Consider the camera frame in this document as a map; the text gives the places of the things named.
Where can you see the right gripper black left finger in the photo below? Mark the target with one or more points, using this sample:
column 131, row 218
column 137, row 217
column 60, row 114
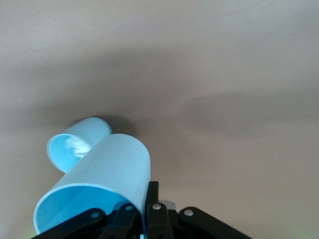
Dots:
column 122, row 224

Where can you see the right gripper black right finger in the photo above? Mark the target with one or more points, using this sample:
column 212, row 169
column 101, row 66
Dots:
column 157, row 219

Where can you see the plain blue plastic cup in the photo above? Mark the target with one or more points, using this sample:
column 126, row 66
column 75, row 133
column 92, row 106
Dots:
column 112, row 161

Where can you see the blue cup holding paper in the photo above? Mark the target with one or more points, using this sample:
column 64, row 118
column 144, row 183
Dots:
column 92, row 127

